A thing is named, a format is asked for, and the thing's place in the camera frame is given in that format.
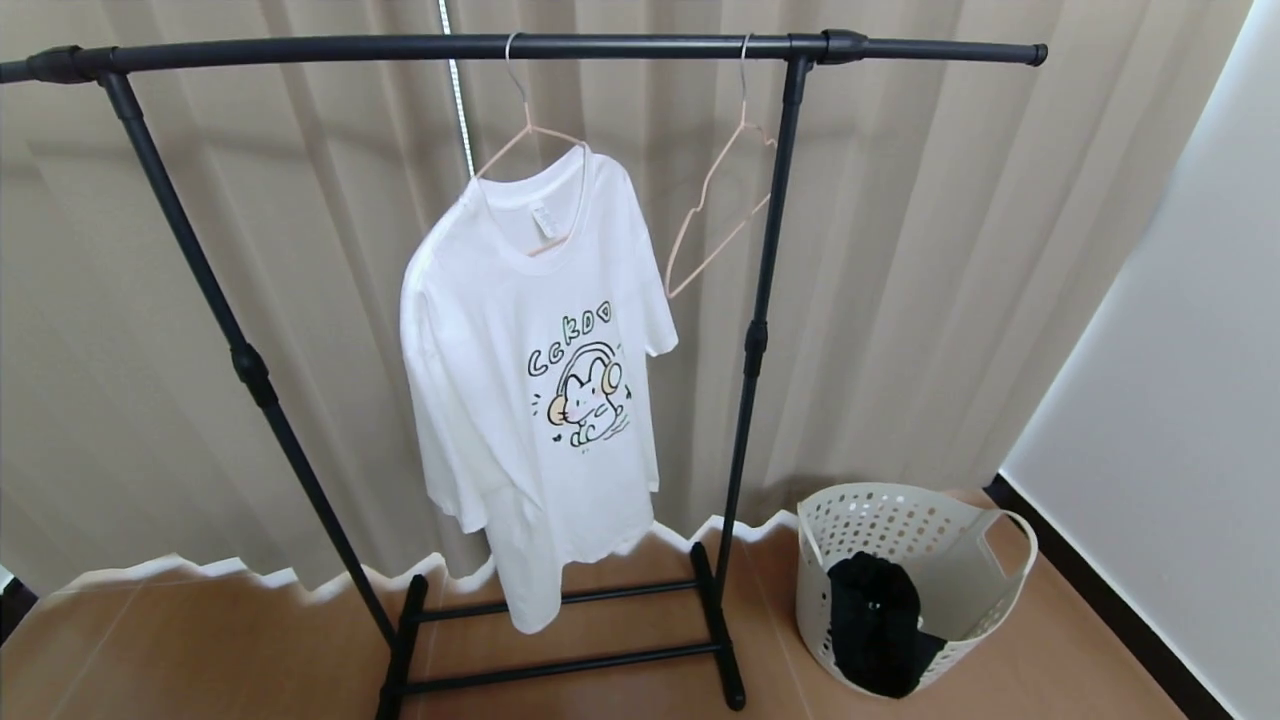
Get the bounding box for white printed t-shirt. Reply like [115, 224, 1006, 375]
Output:
[398, 143, 681, 637]

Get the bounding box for pink clothes hanger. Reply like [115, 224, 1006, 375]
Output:
[663, 32, 780, 302]
[472, 32, 593, 260]

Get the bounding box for black garment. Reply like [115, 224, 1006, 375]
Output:
[825, 550, 951, 700]

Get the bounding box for white laundry basket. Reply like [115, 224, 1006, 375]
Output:
[795, 482, 1040, 700]

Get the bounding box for black clothes rack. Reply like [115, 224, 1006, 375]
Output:
[0, 28, 1050, 720]

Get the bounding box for beige curtain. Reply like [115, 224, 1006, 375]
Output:
[0, 0, 1256, 601]

